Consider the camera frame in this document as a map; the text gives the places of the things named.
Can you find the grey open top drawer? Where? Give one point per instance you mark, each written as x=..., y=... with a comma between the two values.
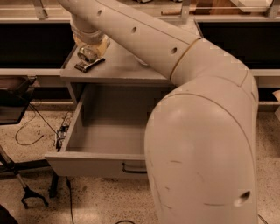
x=107, y=129

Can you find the black tripod stand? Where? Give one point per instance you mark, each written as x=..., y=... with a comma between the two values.
x=10, y=166

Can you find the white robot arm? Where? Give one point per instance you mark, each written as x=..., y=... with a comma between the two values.
x=199, y=142

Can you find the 7up can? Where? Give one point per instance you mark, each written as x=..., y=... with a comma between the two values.
x=87, y=55

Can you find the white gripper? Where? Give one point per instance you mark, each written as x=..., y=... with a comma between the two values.
x=89, y=38

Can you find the black drawer handle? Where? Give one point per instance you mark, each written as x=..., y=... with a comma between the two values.
x=126, y=169

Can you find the metal railing post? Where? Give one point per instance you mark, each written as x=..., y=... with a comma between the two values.
x=185, y=9
x=39, y=9

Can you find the power strip on floor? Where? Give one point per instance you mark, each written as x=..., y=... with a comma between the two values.
x=61, y=133

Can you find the grey counter cabinet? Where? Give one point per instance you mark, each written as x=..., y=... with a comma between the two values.
x=116, y=70

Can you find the black bin at left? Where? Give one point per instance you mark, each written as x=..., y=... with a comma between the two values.
x=15, y=97

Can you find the black snack bar packet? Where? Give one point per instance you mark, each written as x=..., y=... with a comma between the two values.
x=85, y=67

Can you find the metal railing post right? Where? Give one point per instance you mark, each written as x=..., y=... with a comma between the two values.
x=185, y=9

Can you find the metal railing post left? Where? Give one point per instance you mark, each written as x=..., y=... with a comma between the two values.
x=39, y=9

